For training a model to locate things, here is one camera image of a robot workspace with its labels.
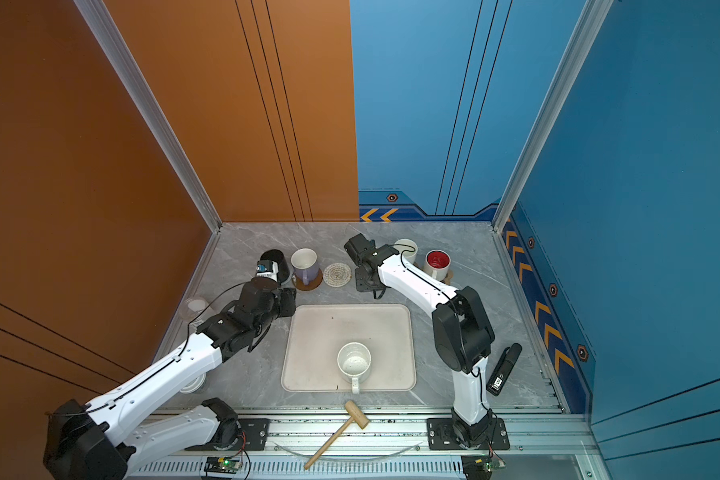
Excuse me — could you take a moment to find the purple mug white inside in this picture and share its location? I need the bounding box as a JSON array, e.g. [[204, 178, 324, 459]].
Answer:
[[291, 248, 320, 284]]

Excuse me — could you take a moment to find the white mug red inside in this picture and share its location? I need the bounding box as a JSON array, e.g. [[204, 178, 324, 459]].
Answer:
[[422, 250, 451, 282]]

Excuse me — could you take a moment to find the black mug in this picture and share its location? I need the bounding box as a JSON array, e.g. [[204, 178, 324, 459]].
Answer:
[[260, 249, 291, 284]]

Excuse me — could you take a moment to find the white speckled mug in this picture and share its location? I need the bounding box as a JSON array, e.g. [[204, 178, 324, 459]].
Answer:
[[337, 342, 372, 394]]

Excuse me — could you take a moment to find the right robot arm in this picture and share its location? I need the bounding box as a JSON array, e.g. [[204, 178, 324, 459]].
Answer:
[[344, 234, 495, 449]]

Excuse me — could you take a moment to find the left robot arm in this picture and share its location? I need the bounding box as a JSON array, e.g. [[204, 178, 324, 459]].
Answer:
[[43, 276, 297, 479]]

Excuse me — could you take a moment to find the multicolour woven coaster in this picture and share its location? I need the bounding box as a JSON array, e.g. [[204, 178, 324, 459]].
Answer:
[[323, 262, 352, 288]]

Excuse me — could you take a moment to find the brown worn round coaster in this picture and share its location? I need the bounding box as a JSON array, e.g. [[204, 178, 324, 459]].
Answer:
[[291, 270, 323, 292]]

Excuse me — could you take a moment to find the beige serving tray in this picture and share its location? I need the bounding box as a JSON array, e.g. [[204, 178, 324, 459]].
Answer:
[[281, 304, 417, 394]]

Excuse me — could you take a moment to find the wooden mallet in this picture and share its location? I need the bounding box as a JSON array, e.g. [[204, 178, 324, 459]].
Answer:
[[304, 400, 370, 471]]

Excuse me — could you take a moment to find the left green circuit board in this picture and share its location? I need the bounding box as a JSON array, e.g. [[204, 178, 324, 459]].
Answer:
[[203, 457, 245, 476]]

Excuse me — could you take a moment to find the green circuit board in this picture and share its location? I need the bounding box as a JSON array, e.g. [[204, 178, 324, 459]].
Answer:
[[461, 456, 506, 480], [203, 457, 245, 476]]

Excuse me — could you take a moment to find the black handheld device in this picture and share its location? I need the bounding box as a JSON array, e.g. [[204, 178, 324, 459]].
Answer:
[[486, 343, 522, 396]]

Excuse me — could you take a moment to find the right green circuit board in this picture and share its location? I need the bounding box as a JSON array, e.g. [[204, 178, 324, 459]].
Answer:
[[461, 456, 506, 480]]

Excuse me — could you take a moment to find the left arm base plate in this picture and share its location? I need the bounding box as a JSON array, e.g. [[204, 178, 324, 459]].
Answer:
[[185, 418, 270, 452]]

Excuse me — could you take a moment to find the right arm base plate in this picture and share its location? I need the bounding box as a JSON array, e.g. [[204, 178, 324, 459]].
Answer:
[[426, 418, 511, 451]]

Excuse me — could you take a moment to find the aluminium front rail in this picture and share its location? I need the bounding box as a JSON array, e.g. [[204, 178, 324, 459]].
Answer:
[[132, 407, 610, 479]]

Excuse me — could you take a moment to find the right aluminium frame post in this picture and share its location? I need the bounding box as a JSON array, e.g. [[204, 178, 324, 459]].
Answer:
[[491, 0, 613, 233]]

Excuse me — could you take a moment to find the aluminium frame post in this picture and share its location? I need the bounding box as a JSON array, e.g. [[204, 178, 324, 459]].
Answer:
[[491, 0, 613, 233], [74, 0, 223, 234]]

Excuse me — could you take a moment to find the left aluminium frame post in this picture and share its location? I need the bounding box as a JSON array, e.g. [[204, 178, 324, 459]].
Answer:
[[74, 0, 223, 234]]

